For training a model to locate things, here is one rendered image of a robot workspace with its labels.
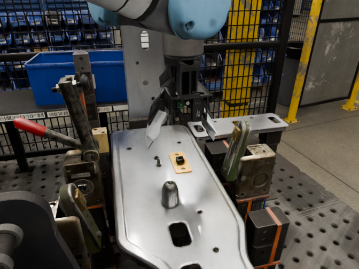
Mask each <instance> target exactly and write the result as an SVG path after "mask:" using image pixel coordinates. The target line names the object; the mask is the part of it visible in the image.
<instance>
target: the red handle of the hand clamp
mask: <svg viewBox="0 0 359 269"><path fill-rule="evenodd" d="M13 124H15V128H17V129H20V130H23V131H26V132H29V133H31V134H34V135H37V136H39V137H45V138H48V139H51V140H54V141H56V142H59V143H61V144H64V145H67V146H69V147H73V148H75V149H78V150H80V151H83V152H84V150H83V147H82V145H81V142H80V141H79V140H76V139H74V138H71V137H68V136H66V135H63V134H61V133H58V132H55V131H53V130H50V129H47V127H46V126H43V125H40V124H38V123H35V122H33V121H30V120H27V119H25V118H23V117H19V118H15V120H14V122H13Z"/></svg>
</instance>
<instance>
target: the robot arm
mask: <svg viewBox="0 0 359 269"><path fill-rule="evenodd" d="M84 1H86V2H87V3H88V7H89V11H90V13H91V16H92V18H93V19H94V21H95V22H96V23H97V24H98V25H100V26H103V27H107V26H115V27H119V26H135V27H139V28H144V29H148V30H154V31H158V32H161V33H162V53H163V54H164V63H165V64H166V65H169V66H168V67H167V68H166V69H165V71H164V72H163V73H162V74H161V75H160V77H159V81H160V87H161V88H164V89H162V90H161V92H160V94H159V96H158V97H157V98H156V99H155V101H154V102H153V103H152V105H151V108H150V112H149V117H148V121H147V128H146V136H145V142H146V148H147V149H149V147H150V146H151V145H152V143H153V141H156V140H157V138H158V136H159V134H160V128H161V126H162V125H163V124H165V122H166V120H167V117H166V115H167V113H166V112H165V109H166V108H167V109H168V114H169V121H170V123H171V124H173V119H174V121H179V120H190V119H191V120H192V122H201V123H202V126H203V127H204V128H205V129H206V133H207V134H208V135H209V137H210V138H211V140H212V141H214V139H215V134H217V132H216V130H215V127H214V122H213V118H212V117H211V114H210V105H209V102H208V94H207V93H206V92H205V91H204V90H203V89H202V87H201V86H200V85H199V84H198V71H200V67H201V64H202V53H203V52H204V41H205V40H206V39H208V38H211V37H212V36H214V35H215V34H216V33H218V32H219V30H220V29H221V28H222V27H223V25H224V24H225V22H226V20H227V17H228V15H229V10H230V6H231V0H84Z"/></svg>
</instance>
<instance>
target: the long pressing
mask: <svg viewBox="0 0 359 269"><path fill-rule="evenodd" d="M145 136H146V128H141V129H131V130H122V131H114V132H113V133H112V134H111V136H110V139H111V158H112V178H113V199H114V219H115V238H116V245H117V248H118V250H119V252H120V253H121V254H122V255H123V256H125V257H126V258H128V259H130V260H132V261H133V262H135V263H136V264H138V265H140V266H142V267H143V268H145V269H182V268H183V267H185V266H190V265H198V266H199V267H200V268H201V269H255V268H254V266H253V265H252V263H251V261H250V259H249V256H248V251H247V232H246V225H245V222H244V220H243V218H242V217H241V215H240V213H239V212H238V210H237V208H236V207H235V205H234V203H233V201H232V200H231V198H230V197H229V195H228V193H227V192H226V190H225V188H224V187H223V185H222V183H221V182H220V180H219V178H218V176H217V175H216V173H215V171H214V170H213V168H212V166H211V165H210V163H209V162H208V160H207V158H206V157H205V155H204V153H203V151H202V150H201V148H200V146H199V145H198V143H197V141H196V140H195V138H194V136H193V134H192V133H191V131H190V130H189V128H187V127H185V126H183V125H166V126H161V128H160V134H159V136H158V138H157V140H156V141H153V143H152V145H151V146H150V147H149V149H147V148H146V142H145ZM178 142H181V143H180V144H178ZM128 148H131V149H130V150H128ZM173 152H184V154H185V156H186V158H187V160H188V162H189V164H190V166H191V168H192V171H191V172H187V173H179V174H177V173H176V172H175V170H174V167H173V165H172V162H171V160H170V157H169V153H173ZM155 156H158V158H159V159H160V164H161V166H160V167H157V166H156V165H157V160H155V159H154V158H155ZM169 180H172V181H174V182H175V183H176V185H177V187H178V201H179V203H178V205H177V206H176V207H174V208H166V207H164V206H163V205H162V194H161V191H162V187H163V184H164V183H165V182H166V181H169ZM197 211H202V213H197ZM179 223H183V224H185V225H186V228H187V230H188V233H189V236H190V239H191V243H190V244H189V245H187V246H182V247H176V246H174V244H173V241H172V238H171V234H170V230H169V227H170V226H171V225H173V224H179ZM213 248H218V249H219V251H218V252H214V251H213Z"/></svg>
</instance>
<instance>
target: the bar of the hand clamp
mask: <svg viewBox="0 0 359 269"><path fill-rule="evenodd" d="M80 87H82V88H83V90H85V91H89V89H90V88H91V87H90V83H89V80H88V77H87V76H85V75H83V76H81V78H80V82H77V81H76V80H73V77H72V76H69V77H62V78H60V80H59V83H58V84H56V87H54V88H52V92H53V93H56V92H58V93H59V94H62V97H63V99H64V102H65V104H66V107H67V109H68V112H69V114H70V117H71V119H72V122H73V124H74V127H75V130H76V132H77V135H78V137H79V140H80V142H81V145H82V147H83V150H84V152H85V151H86V150H87V149H96V150H97V151H98V153H99V149H98V147H97V144H96V141H95V138H94V136H93V133H92V130H91V127H90V124H89V121H88V119H87V116H86V113H85V111H84V108H83V105H82V102H81V99H80V96H79V93H78V90H79V88H80ZM95 147H96V148H95Z"/></svg>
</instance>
